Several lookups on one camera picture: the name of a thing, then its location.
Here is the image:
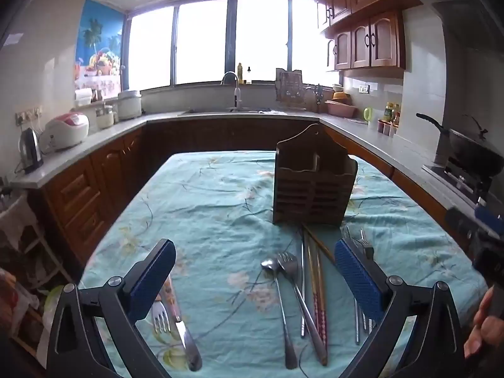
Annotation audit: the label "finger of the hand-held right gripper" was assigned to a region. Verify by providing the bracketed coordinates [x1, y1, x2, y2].
[445, 207, 476, 242]
[474, 204, 504, 242]

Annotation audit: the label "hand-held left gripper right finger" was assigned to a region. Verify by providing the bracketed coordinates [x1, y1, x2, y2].
[334, 238, 467, 378]

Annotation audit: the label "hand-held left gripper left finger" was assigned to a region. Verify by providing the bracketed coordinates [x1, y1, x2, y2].
[46, 238, 176, 378]

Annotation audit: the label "wooden chopstick red end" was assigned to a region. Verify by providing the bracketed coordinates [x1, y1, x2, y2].
[307, 232, 321, 347]
[313, 240, 329, 366]

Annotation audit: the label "metal chopstick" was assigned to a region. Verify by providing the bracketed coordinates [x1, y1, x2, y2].
[300, 226, 308, 338]

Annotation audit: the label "steel fork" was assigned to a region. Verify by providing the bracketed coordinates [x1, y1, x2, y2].
[277, 252, 324, 357]
[343, 226, 361, 344]

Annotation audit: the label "wooden utensil holder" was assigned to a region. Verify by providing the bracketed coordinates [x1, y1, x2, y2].
[273, 123, 358, 228]

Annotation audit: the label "person's right hand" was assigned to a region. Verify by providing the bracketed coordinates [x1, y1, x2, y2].
[464, 287, 504, 360]

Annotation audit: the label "gas stove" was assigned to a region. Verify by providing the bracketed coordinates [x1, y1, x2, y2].
[422, 157, 493, 205]

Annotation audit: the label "brown wooden chopstick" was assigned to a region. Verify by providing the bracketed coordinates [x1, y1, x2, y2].
[302, 224, 336, 264]

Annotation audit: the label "black wok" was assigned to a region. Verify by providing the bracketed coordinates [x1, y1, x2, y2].
[416, 113, 504, 178]

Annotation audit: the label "steel spoon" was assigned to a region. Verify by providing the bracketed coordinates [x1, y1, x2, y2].
[261, 259, 299, 370]

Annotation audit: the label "teal floral tablecloth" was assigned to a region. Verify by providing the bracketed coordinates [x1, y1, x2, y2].
[79, 150, 489, 378]

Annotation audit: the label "grey stone countertop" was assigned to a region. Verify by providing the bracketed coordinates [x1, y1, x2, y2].
[10, 109, 481, 215]

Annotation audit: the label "wooden lower cabinets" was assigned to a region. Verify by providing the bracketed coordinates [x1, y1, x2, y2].
[39, 118, 479, 284]

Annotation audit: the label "wooden cabinets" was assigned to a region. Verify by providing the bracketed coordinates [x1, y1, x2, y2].
[39, 118, 479, 284]
[311, 0, 430, 72]

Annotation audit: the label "white metal shelf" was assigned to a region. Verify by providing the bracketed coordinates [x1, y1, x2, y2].
[0, 195, 73, 288]

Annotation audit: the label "pink basin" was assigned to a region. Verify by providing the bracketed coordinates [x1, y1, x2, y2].
[325, 100, 357, 118]

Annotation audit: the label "small white pot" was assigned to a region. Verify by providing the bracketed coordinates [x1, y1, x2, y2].
[95, 104, 116, 130]

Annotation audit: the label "pink white rice cooker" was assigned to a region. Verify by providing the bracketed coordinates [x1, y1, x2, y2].
[40, 112, 90, 153]

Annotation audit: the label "steel electric kettle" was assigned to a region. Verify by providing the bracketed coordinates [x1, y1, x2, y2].
[18, 128, 44, 174]

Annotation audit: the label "steel kitchen sink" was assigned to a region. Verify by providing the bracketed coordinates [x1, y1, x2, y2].
[179, 106, 276, 116]

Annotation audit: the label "wooden upper cabinets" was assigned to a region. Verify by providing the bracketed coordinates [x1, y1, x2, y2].
[311, 0, 430, 72]

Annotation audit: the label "range hood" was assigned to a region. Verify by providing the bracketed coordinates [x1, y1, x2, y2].
[407, 0, 504, 127]

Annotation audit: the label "cutting board rack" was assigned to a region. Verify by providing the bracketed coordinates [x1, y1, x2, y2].
[275, 68, 307, 110]

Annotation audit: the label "steel kitchen faucet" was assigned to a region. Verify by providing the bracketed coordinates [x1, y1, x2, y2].
[220, 72, 243, 109]

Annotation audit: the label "kitchen window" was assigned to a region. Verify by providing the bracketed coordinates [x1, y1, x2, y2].
[126, 0, 343, 91]

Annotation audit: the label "tropical fruit print blind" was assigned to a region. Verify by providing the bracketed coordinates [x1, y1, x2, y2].
[74, 0, 126, 91]

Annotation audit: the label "fork patterned handle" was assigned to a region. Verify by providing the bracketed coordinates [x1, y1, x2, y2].
[151, 301, 173, 335]

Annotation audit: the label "table knife patterned handle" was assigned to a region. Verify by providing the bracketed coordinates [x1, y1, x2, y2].
[163, 276, 203, 371]

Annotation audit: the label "wall power outlet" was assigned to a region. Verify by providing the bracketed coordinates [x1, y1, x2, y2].
[15, 106, 43, 124]

